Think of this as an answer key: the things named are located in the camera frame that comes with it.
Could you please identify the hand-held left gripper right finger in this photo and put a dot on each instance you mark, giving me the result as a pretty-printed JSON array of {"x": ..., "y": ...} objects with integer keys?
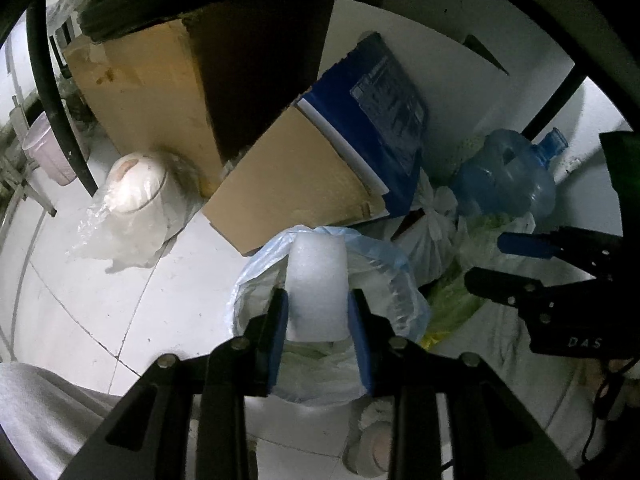
[{"x": 359, "y": 330}]

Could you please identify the blue water jug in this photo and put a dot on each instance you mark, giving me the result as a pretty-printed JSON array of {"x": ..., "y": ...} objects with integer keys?
[{"x": 505, "y": 180}]

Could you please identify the flat brown cardboard piece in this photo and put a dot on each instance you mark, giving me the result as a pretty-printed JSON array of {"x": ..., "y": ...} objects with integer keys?
[{"x": 295, "y": 180}]

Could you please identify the blue printed box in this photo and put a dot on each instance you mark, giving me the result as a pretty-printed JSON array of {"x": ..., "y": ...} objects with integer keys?
[{"x": 380, "y": 100}]

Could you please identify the bin with blue plastic liner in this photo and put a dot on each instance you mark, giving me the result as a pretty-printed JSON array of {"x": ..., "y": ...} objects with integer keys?
[{"x": 395, "y": 285}]

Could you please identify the tied white plastic bag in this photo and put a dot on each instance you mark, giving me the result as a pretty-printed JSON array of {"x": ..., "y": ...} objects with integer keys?
[{"x": 430, "y": 230}]

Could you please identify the white foam block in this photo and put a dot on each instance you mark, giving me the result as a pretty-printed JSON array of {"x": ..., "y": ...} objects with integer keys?
[{"x": 317, "y": 285}]

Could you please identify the pink plastic bin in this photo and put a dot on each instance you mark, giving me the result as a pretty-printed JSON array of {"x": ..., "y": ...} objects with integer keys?
[{"x": 50, "y": 150}]

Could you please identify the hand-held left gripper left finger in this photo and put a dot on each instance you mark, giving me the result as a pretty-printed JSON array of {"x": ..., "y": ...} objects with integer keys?
[{"x": 277, "y": 330}]

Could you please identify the person's right leg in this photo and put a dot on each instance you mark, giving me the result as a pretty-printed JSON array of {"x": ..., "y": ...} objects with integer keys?
[{"x": 500, "y": 360}]

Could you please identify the dark round pot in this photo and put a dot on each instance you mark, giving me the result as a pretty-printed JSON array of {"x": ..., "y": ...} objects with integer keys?
[{"x": 130, "y": 22}]

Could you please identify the green vegetables in plastic bag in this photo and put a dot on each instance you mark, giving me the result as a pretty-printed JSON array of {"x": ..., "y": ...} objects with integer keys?
[{"x": 450, "y": 305}]

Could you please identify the metal stand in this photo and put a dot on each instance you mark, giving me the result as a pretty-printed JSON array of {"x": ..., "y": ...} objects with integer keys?
[{"x": 20, "y": 180}]

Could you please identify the large brown cardboard box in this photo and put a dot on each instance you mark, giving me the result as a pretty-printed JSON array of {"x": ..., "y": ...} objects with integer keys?
[{"x": 145, "y": 95}]

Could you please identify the yellow packet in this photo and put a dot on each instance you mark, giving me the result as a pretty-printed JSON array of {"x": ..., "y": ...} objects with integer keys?
[{"x": 431, "y": 342}]

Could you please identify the white cooker wrapped in plastic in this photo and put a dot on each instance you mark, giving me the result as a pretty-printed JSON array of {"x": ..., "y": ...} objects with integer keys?
[{"x": 135, "y": 190}]

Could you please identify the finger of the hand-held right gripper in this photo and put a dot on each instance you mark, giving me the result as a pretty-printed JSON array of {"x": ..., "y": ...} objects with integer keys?
[
  {"x": 500, "y": 287},
  {"x": 520, "y": 244}
]

